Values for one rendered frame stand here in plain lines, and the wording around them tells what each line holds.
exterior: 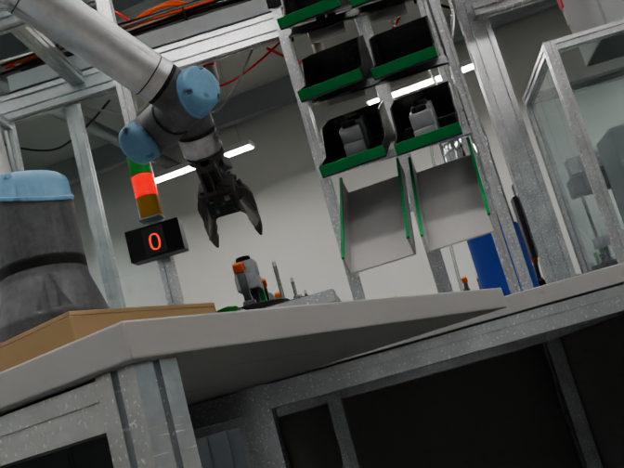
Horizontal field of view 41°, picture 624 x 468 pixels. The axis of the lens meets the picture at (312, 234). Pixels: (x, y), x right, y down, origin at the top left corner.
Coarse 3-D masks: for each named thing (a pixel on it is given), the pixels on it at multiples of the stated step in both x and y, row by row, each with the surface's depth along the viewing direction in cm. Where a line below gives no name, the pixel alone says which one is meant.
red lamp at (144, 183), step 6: (138, 174) 185; (144, 174) 185; (150, 174) 186; (132, 180) 186; (138, 180) 185; (144, 180) 185; (150, 180) 186; (138, 186) 185; (144, 186) 185; (150, 186) 185; (138, 192) 185; (144, 192) 184; (150, 192) 185; (156, 192) 186
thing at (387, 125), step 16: (352, 112) 187; (368, 112) 186; (384, 112) 181; (336, 128) 188; (384, 128) 172; (336, 144) 187; (384, 144) 164; (336, 160) 177; (352, 160) 162; (368, 160) 161
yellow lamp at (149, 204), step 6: (138, 198) 185; (144, 198) 184; (150, 198) 184; (156, 198) 185; (138, 204) 185; (144, 204) 184; (150, 204) 184; (156, 204) 185; (138, 210) 185; (144, 210) 184; (150, 210) 184; (156, 210) 184; (144, 216) 184
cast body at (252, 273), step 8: (240, 256) 168; (248, 256) 169; (232, 264) 168; (248, 264) 167; (256, 264) 171; (248, 272) 167; (256, 272) 168; (248, 280) 165; (256, 280) 165; (256, 288) 167
